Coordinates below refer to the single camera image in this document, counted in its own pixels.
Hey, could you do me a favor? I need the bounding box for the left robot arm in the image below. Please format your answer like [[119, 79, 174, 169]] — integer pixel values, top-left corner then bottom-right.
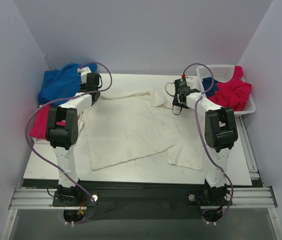
[[45, 71, 103, 206]]

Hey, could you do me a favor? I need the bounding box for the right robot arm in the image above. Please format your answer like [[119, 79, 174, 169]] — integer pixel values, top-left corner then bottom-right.
[[172, 77, 238, 204]]

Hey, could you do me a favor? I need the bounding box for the blue t-shirt in basket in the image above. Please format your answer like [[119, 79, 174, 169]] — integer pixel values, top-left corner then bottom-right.
[[202, 77, 220, 98]]

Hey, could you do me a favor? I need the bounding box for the blue t-shirt pile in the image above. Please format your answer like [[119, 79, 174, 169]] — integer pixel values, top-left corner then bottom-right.
[[37, 63, 98, 107]]

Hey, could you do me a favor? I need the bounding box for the white plastic basket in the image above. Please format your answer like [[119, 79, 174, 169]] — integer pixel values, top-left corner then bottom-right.
[[196, 64, 256, 117]]

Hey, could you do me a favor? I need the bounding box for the red t-shirt in basket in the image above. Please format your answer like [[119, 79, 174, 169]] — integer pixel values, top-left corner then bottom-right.
[[208, 65, 252, 112]]

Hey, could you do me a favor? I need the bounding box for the folded red t-shirt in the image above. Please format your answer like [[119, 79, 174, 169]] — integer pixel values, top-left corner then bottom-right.
[[29, 106, 67, 140]]

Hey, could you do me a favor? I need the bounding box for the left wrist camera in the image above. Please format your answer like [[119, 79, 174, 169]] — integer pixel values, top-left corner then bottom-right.
[[77, 66, 92, 84]]

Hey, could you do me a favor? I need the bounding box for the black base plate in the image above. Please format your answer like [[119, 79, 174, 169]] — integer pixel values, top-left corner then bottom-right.
[[52, 179, 232, 221]]

